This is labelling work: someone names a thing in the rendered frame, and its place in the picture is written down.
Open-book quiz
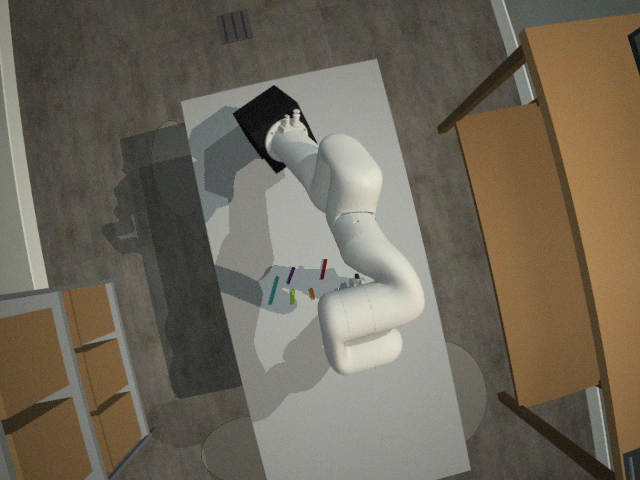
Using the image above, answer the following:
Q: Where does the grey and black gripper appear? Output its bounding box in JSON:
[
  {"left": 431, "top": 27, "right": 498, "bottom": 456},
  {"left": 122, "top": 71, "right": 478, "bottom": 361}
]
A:
[{"left": 349, "top": 274, "right": 368, "bottom": 287}]

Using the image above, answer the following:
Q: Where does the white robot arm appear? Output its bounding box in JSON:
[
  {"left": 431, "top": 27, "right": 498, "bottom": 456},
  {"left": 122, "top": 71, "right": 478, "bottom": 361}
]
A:
[{"left": 265, "top": 109, "right": 425, "bottom": 375}]

